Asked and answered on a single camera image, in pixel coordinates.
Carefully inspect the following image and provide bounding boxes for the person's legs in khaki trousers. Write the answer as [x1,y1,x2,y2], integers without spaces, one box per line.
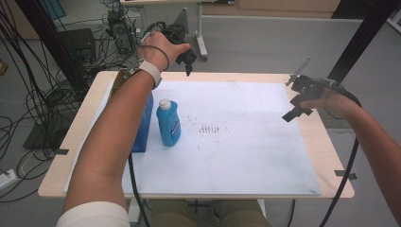
[148,199,272,227]

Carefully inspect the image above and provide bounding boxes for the white sleeve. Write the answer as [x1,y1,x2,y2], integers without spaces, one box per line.
[56,201,131,227]

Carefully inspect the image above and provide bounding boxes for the white strap wristwatch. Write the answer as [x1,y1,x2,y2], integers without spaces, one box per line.
[122,58,164,90]

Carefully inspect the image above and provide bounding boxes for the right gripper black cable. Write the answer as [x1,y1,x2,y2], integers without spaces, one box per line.
[318,79,363,227]

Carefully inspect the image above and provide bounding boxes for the blue bottle with white cap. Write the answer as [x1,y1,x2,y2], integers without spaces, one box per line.
[155,98,183,148]

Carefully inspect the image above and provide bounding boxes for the bundle of black floor cables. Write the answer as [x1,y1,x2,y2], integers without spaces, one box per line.
[0,0,83,203]

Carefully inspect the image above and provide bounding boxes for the wooden cabinet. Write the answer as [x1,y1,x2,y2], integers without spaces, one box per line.
[201,0,342,19]

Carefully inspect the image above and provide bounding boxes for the black metal stand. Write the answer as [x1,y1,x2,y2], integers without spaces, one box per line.
[327,0,401,83]
[13,0,92,96]

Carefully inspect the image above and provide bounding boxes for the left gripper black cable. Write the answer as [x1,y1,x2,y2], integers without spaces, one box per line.
[127,152,152,227]

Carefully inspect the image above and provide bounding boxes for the black floor plate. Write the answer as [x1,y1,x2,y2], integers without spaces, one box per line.
[22,110,77,151]

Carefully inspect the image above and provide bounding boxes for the white power strip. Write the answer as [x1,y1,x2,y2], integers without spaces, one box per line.
[0,168,18,192]

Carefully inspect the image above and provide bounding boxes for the black equipment case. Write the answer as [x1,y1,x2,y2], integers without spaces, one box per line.
[58,27,97,64]

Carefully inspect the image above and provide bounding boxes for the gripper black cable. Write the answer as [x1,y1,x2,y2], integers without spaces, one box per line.
[318,79,363,227]
[127,152,152,227]

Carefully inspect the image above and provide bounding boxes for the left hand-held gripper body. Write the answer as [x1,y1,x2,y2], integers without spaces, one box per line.
[155,21,199,68]

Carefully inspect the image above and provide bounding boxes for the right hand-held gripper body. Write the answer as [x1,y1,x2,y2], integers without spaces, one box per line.
[285,56,326,102]

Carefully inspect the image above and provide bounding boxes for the blue cardboard box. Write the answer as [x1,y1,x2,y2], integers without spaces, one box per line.
[108,69,155,154]

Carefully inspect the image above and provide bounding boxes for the person's right hand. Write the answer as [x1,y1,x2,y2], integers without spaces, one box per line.
[299,89,357,120]

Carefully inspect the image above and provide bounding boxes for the black elastic wrist loop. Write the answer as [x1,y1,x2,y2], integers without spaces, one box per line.
[137,44,171,72]

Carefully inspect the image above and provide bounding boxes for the person's left hand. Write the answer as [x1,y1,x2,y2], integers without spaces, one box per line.
[137,30,192,73]

